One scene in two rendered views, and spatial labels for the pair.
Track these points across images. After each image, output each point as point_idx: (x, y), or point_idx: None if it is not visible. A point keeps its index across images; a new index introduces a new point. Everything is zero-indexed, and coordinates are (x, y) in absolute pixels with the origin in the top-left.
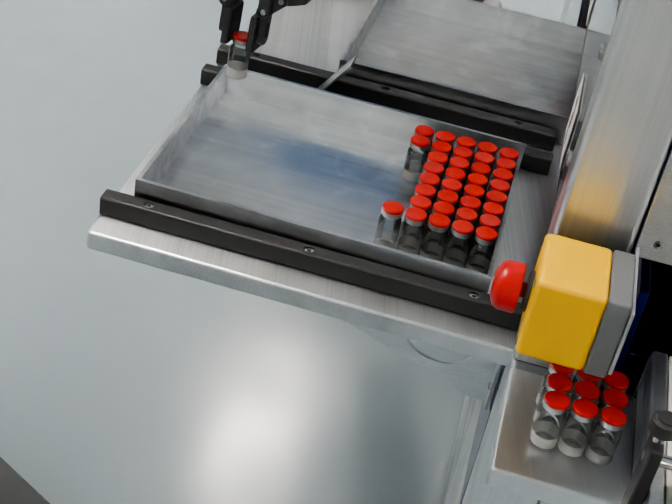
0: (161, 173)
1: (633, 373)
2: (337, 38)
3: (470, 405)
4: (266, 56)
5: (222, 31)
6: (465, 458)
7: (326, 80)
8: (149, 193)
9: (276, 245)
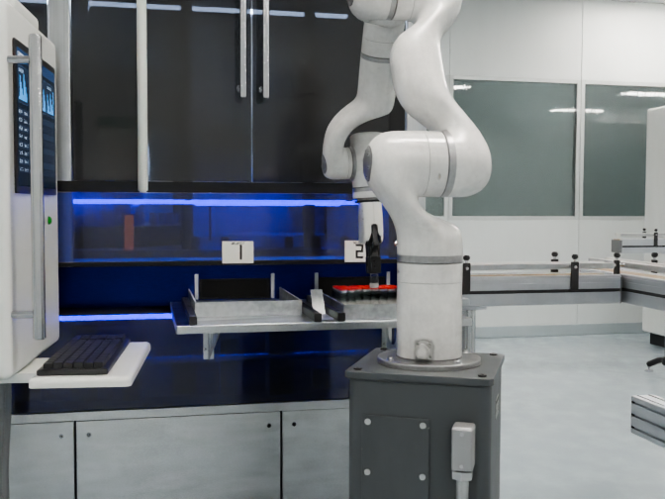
0: None
1: None
2: (252, 317)
3: (237, 494)
4: (312, 310)
5: (380, 267)
6: (342, 426)
7: (313, 307)
8: None
9: None
